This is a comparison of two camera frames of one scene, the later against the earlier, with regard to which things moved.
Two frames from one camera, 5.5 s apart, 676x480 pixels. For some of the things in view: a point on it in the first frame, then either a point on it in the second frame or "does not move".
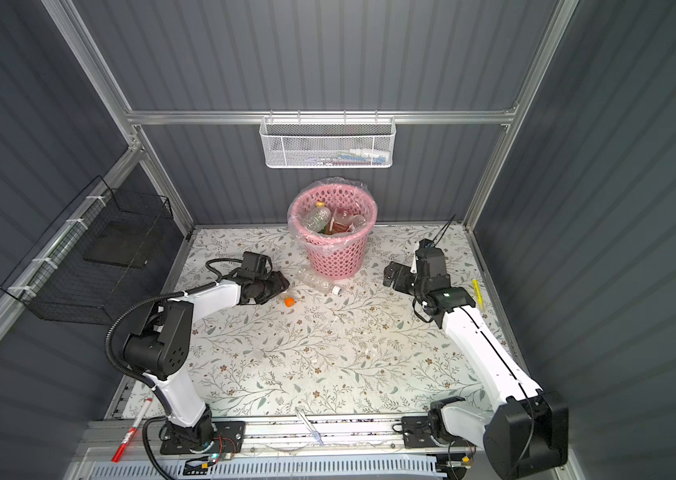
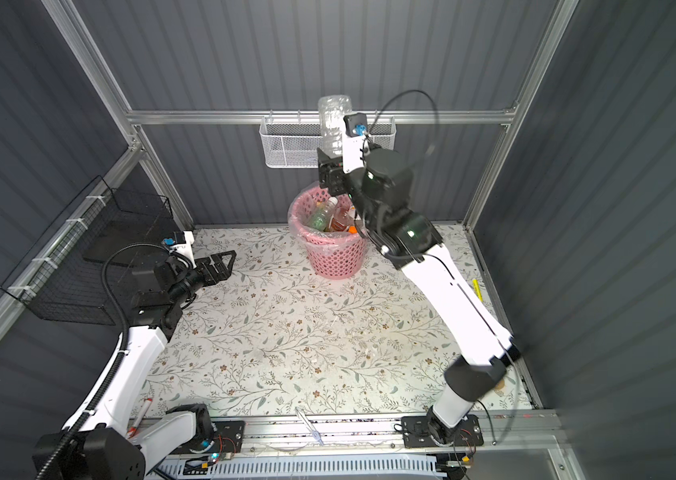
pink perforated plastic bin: [334, 257] does not move
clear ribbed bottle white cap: [311, 278] → [332, 110]
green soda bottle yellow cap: [317, 219] does not move
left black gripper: [278, 284] → [221, 273]
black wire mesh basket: [80, 268] does not move
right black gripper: [404, 272] → [330, 175]
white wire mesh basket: [328, 142] does not move
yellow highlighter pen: [478, 293] does not move
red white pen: [117, 457] does not move
